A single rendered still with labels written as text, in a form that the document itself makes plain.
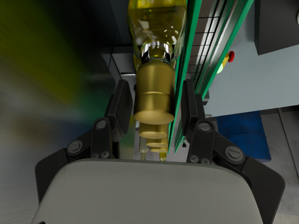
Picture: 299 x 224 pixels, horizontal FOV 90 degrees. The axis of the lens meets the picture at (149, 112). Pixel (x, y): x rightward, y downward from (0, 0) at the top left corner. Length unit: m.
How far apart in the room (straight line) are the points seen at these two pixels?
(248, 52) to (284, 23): 0.17
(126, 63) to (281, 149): 2.93
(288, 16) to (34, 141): 0.60
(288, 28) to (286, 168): 2.69
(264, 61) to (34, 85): 0.77
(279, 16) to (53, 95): 0.54
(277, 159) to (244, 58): 2.54
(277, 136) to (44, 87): 3.17
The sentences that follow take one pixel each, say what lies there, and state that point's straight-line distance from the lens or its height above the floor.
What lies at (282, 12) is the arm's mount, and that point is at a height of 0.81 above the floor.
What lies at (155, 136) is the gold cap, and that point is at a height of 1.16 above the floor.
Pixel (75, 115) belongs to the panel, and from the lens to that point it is 0.25.
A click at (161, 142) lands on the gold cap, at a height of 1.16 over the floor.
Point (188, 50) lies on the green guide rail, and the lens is 0.34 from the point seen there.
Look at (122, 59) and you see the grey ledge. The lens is 0.50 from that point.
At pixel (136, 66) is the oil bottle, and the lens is 0.20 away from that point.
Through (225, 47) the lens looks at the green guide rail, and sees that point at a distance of 0.35.
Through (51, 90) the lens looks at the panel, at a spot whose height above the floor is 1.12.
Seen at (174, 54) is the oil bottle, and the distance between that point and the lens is 0.16.
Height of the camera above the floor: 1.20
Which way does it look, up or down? 23 degrees down
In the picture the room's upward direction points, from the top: 177 degrees counter-clockwise
